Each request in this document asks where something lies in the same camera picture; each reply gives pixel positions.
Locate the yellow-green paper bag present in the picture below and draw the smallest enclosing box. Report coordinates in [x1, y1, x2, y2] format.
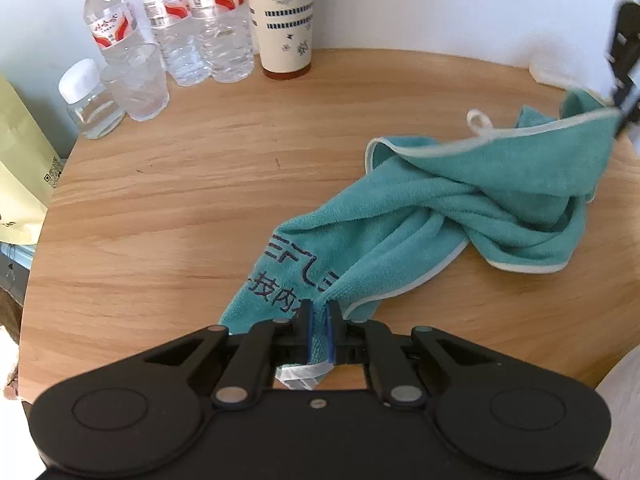
[0, 79, 64, 245]

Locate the white floral tumbler red base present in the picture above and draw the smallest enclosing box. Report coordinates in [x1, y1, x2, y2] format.
[248, 0, 314, 80]

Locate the small jar white lid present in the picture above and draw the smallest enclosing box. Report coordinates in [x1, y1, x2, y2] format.
[58, 58, 125, 140]

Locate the teal microfiber towel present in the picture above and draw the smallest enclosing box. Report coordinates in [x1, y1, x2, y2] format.
[221, 90, 623, 390]

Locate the clear water bottle red label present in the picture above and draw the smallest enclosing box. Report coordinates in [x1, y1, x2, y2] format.
[84, 0, 144, 65]

